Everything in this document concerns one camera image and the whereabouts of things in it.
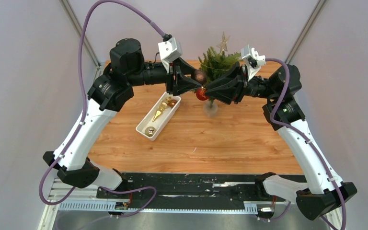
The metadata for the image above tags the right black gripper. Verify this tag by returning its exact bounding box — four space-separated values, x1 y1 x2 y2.
204 61 277 104

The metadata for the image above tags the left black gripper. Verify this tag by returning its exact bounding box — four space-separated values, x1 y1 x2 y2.
126 57 202 97

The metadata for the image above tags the dark brown ball ornament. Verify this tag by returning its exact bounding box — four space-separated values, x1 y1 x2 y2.
191 69 208 85

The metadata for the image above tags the red glitter ball ornament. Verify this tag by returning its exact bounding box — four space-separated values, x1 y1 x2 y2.
195 88 208 101

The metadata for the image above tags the small green christmas tree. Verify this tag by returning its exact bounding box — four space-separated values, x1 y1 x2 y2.
192 47 241 118

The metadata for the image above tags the silver star ornament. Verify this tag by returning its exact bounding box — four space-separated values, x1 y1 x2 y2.
216 32 230 54

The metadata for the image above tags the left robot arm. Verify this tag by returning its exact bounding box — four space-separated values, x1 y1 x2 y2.
43 37 201 198

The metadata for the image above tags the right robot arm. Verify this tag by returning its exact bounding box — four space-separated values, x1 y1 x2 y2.
206 63 357 221

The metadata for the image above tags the bronze ball ornament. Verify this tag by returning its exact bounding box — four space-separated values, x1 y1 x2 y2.
168 99 177 108

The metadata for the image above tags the gold finial ornament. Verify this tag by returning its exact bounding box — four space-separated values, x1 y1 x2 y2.
152 97 171 122

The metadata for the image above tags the white ornament tray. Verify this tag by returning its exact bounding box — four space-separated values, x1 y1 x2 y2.
136 92 181 141

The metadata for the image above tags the gold ball ornament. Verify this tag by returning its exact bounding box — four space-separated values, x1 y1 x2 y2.
144 126 157 137

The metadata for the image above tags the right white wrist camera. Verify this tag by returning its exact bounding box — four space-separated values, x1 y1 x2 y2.
241 45 266 81

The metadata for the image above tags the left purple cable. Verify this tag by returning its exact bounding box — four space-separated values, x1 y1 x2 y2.
38 0 173 219

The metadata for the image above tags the purple cable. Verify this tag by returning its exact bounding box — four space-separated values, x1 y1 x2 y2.
38 0 173 219
264 57 347 230

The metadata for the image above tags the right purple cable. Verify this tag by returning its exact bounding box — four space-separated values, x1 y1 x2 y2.
264 57 347 230

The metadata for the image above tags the right aluminium frame post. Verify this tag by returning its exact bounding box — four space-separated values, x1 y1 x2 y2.
285 0 328 64

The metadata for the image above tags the aluminium frame post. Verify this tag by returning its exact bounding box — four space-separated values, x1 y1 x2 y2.
285 0 328 64
59 0 101 69

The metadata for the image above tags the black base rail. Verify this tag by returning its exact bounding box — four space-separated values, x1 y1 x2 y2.
96 172 281 210

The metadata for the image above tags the white slotted cable duct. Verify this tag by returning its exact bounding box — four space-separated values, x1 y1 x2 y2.
58 200 258 215

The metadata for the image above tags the left aluminium frame post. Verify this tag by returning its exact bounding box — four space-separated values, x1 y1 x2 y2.
59 0 101 69

